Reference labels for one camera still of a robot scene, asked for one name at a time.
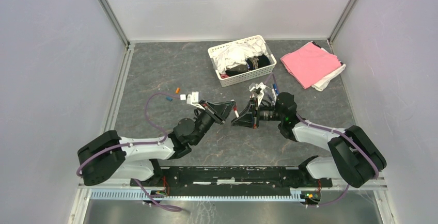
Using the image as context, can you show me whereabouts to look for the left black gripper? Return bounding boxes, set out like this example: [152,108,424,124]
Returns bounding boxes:
[192,101,237,146]

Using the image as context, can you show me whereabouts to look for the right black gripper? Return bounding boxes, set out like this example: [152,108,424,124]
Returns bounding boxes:
[231,98,284,130]

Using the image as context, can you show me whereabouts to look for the white pen blue ends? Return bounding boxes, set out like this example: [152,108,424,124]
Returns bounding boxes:
[272,83,279,95]

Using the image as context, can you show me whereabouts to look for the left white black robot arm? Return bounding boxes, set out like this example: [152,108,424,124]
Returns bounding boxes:
[76,100,236,187]

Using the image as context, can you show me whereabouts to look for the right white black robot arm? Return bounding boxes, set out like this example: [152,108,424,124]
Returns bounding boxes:
[231,92,387,188]

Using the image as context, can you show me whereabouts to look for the white plastic basket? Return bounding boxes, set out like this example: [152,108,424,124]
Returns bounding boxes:
[208,35,277,87]

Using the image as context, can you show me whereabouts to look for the black cloth in basket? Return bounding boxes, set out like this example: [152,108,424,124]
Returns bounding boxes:
[225,55,271,77]

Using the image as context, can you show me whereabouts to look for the white cloth in basket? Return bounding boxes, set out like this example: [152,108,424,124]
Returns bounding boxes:
[211,40,267,74]

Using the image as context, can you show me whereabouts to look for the pink folded cloth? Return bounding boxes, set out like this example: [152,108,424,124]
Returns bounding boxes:
[280,42,319,89]

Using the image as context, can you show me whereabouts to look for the white cloth under pink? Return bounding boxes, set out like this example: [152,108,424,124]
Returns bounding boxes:
[309,41,346,91]

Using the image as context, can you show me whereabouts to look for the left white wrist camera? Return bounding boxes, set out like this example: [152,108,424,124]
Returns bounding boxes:
[179,92,205,110]

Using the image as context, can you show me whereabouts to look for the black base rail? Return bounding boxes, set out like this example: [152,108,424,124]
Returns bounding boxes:
[141,166,333,197]

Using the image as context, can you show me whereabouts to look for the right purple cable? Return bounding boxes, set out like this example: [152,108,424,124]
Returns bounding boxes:
[265,73,380,207]

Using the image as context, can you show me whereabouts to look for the purple cable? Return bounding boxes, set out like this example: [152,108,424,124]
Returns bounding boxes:
[75,93,182,178]
[265,73,380,207]

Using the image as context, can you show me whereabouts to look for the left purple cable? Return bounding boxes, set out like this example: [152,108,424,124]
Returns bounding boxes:
[75,93,182,178]

